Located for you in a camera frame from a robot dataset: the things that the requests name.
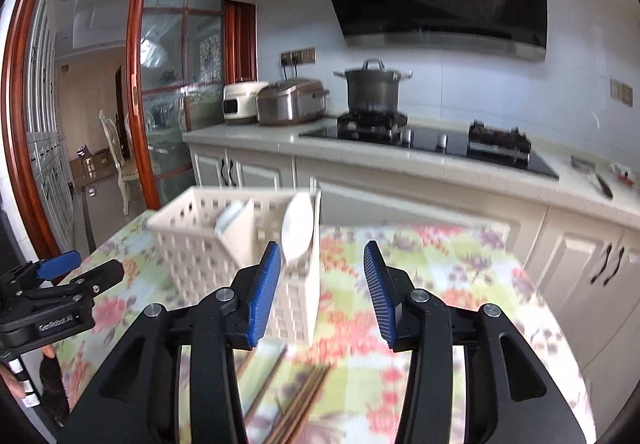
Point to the white dining chair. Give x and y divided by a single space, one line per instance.
112 143

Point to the gold wall outlet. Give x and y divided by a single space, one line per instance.
300 56

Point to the large white ceramic spoon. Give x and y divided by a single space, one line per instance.
297 229

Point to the white rice cooker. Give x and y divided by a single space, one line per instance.
237 103

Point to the floral tablecloth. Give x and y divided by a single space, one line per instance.
475 284

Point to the silver rice cooker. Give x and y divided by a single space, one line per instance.
290 103

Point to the white lattice utensil basket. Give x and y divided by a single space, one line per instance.
200 264

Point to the red and white packet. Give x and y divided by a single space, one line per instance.
622 173

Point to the red wooden sliding glass door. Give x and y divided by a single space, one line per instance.
134 73

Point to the person's left hand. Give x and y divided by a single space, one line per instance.
10 383

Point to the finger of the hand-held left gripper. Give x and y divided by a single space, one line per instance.
60 265
95 276

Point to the pile of wooden chopsticks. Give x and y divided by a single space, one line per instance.
300 399

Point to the small white ceramic spoon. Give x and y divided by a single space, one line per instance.
227 219

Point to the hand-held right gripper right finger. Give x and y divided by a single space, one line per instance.
380 294

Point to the metal kitchen knife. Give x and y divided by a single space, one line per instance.
585 164

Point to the black fuzzy cloth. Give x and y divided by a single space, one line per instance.
54 389

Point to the red wooden door frame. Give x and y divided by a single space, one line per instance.
17 73

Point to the white tall cabinet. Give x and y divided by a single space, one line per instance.
47 148

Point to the black burner grate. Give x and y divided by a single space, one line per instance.
500 138
372 121

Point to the white kitchen base cabinet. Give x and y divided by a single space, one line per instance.
450 194

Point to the gold wall switch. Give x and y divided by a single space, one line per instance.
621 91

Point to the black glass gas hob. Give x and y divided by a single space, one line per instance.
440 143

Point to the grey stockpot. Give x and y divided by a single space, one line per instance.
372 91

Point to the grey pot lid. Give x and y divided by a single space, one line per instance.
372 67

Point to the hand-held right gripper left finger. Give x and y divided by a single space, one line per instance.
262 294

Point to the cardboard boxes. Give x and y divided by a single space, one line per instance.
90 163

